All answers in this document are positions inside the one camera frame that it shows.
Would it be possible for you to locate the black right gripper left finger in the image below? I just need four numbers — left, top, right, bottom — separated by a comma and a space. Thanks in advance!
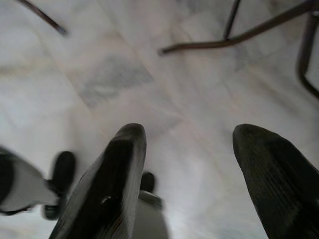
48, 122, 147, 239

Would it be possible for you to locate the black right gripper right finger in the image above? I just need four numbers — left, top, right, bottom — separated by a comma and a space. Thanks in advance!
232, 123, 319, 239

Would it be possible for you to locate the grey black right robot leg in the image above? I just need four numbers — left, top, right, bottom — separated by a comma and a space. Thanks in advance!
133, 171, 173, 239

